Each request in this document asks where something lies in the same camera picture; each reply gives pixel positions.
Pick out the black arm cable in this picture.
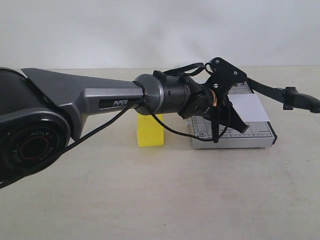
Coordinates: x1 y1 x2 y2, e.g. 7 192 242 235
0 62 226 191

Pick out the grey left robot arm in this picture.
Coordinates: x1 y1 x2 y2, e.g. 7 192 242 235
0 64 248 188

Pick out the white paper sheet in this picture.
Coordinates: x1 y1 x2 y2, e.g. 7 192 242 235
228 93 270 123

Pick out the yellow foam block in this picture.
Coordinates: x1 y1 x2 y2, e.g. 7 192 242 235
136 113 165 147

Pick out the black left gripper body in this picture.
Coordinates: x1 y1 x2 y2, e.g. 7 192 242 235
178 86 229 123

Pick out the black cutter blade arm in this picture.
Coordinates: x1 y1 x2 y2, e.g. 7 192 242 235
246 78 320 114

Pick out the grey paper cutter base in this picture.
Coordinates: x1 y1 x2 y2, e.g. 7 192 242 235
190 82 278 149

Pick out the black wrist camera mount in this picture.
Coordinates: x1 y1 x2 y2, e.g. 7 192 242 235
205 57 247 99

